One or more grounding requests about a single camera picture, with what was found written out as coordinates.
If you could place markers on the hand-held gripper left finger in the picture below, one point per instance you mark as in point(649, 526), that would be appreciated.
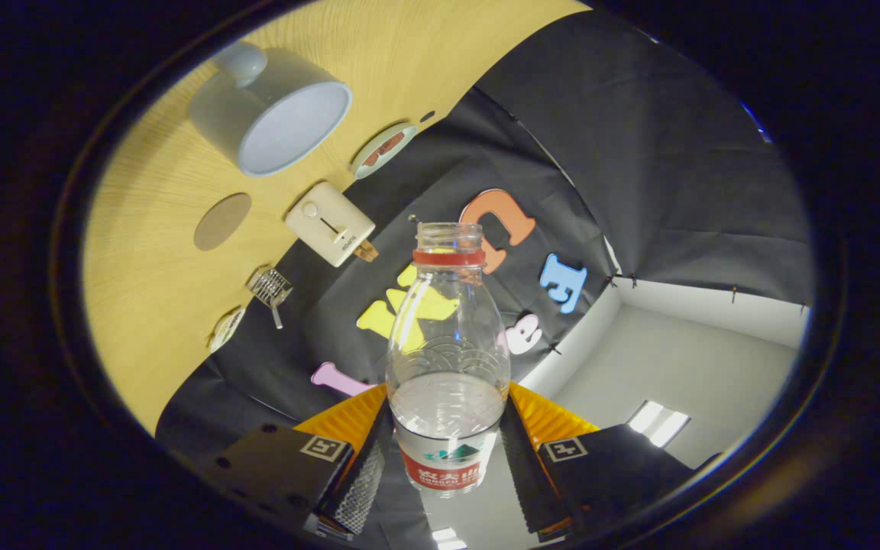
point(363, 481)

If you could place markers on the round brown coaster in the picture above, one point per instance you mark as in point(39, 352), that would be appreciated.
point(222, 221)

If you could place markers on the white divided dish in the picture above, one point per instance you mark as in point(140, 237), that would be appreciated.
point(226, 328)

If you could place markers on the clear plastic juice bottle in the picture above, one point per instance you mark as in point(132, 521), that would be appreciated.
point(448, 420)

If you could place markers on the brown bread piece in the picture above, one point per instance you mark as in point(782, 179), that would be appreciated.
point(375, 156)
point(396, 140)

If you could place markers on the white cup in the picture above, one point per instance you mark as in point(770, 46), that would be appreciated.
point(257, 107)

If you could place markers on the small ceiling light panel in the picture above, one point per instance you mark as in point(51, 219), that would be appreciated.
point(448, 538)

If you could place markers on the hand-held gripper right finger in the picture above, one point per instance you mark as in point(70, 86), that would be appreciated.
point(524, 473)

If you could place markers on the wooden table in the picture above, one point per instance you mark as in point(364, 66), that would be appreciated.
point(150, 305)

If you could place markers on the toasted bread slice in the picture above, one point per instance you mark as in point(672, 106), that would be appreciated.
point(367, 250)

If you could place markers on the pale green plate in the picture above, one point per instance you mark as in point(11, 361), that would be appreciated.
point(363, 166)

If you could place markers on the large ceiling light panel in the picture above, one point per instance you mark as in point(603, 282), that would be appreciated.
point(658, 424)

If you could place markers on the white toaster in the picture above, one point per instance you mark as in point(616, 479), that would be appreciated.
point(325, 221)

